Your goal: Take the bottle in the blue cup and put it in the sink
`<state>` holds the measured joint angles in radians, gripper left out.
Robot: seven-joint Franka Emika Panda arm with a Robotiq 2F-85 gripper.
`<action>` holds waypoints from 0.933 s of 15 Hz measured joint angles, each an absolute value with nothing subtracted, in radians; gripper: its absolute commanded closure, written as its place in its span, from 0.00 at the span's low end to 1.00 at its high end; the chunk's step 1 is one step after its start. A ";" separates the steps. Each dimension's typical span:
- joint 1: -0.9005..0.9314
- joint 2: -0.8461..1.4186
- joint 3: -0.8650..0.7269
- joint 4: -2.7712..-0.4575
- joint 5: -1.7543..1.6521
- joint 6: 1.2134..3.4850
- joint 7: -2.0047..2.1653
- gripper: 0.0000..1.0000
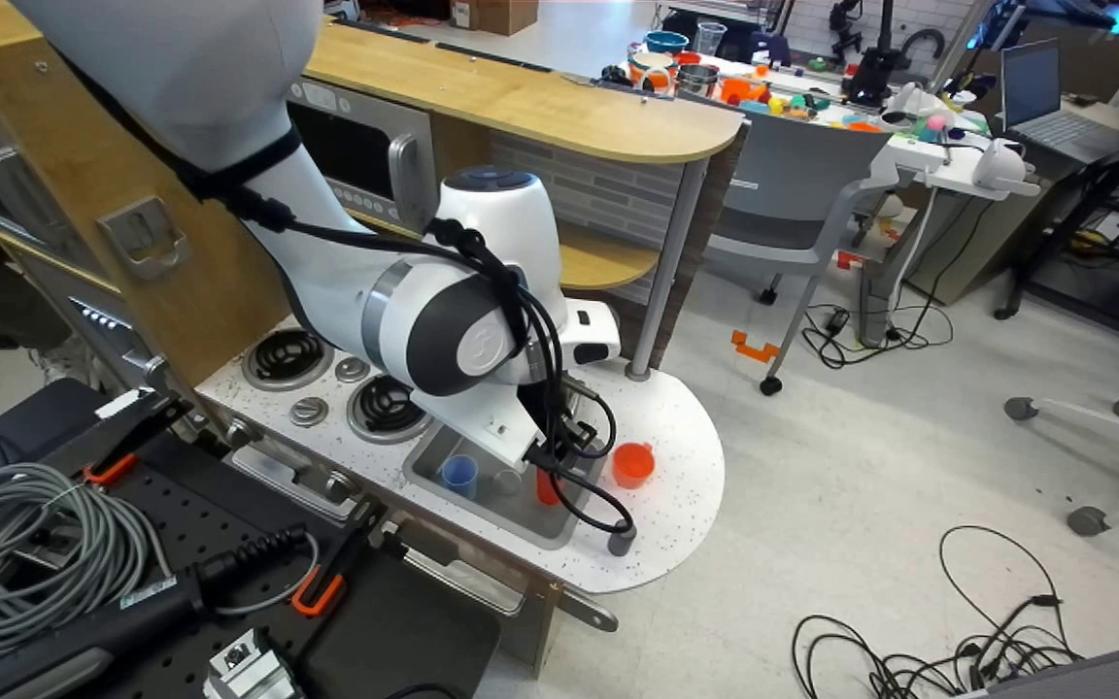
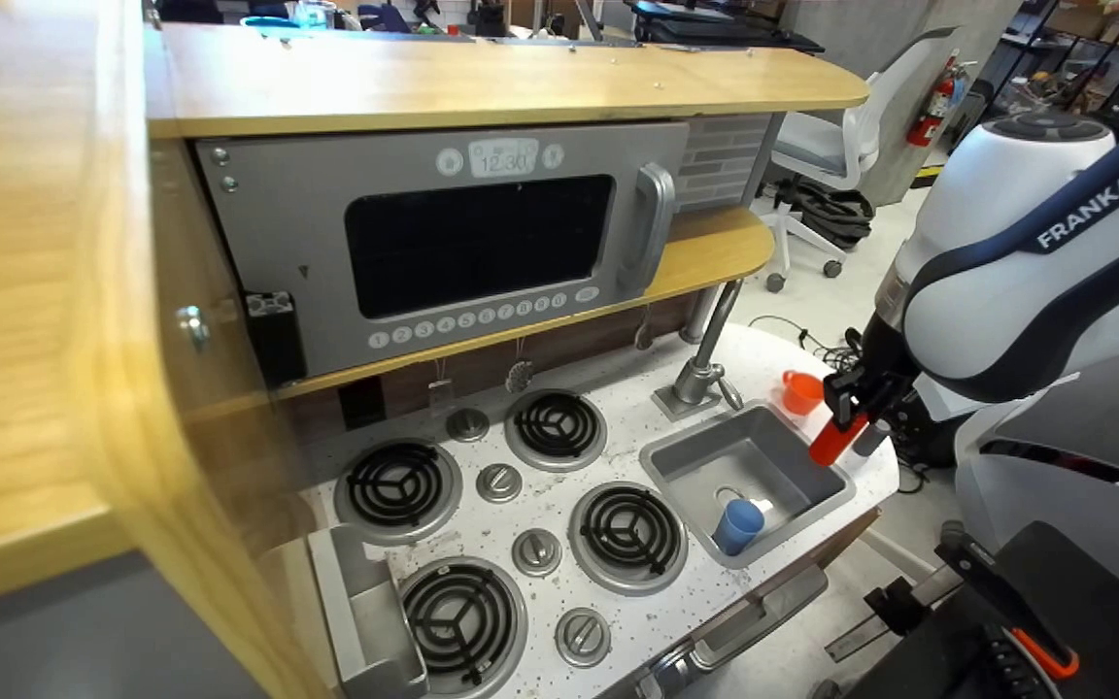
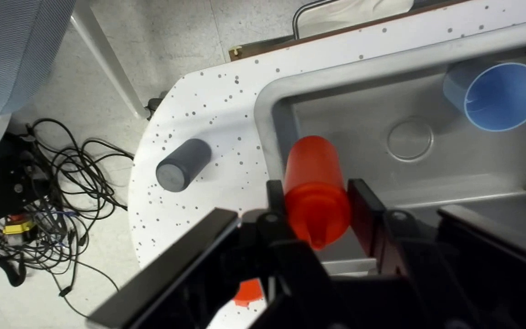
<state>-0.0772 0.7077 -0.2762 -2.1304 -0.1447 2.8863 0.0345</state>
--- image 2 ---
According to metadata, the silver toy sink basin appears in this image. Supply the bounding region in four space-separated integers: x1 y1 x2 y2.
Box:
636 402 854 571

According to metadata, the silver stove knob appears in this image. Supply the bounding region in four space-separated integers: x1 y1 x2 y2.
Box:
509 523 568 584
474 457 526 508
553 602 617 672
442 406 493 446

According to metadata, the orange clamp handle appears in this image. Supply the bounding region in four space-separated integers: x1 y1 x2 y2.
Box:
1008 622 1083 684

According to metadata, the silver oven door handle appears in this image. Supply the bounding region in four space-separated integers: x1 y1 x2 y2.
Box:
678 557 838 679

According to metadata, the grey toy microwave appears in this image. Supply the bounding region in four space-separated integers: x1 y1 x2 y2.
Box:
192 112 787 389

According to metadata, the silver toy faucet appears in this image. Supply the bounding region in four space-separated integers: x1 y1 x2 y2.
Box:
653 277 749 420

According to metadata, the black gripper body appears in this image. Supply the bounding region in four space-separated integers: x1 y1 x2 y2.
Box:
834 320 930 429

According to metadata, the black storage shelf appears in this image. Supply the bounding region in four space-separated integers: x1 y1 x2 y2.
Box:
985 0 1119 132

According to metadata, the white speckled countertop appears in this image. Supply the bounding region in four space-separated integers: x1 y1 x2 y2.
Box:
300 320 901 699

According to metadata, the red plastic bottle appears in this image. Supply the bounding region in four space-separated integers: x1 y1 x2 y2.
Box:
806 413 876 470

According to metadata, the white office chair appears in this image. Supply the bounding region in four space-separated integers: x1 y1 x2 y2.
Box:
757 24 959 299

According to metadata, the grey oven front knob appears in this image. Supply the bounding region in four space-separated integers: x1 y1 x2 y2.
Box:
651 649 702 699

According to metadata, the orange plastic cup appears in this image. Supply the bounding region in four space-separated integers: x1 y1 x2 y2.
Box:
776 365 831 422

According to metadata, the blue plastic cup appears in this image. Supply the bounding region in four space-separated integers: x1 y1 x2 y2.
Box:
708 494 771 565

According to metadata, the black coil stove burner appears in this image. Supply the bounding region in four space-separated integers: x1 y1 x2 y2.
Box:
562 479 691 597
333 435 467 543
392 551 533 690
502 385 612 473

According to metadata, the red fire extinguisher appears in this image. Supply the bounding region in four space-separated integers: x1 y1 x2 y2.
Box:
901 56 969 157

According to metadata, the silver microwave door handle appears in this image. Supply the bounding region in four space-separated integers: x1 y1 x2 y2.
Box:
614 158 682 303

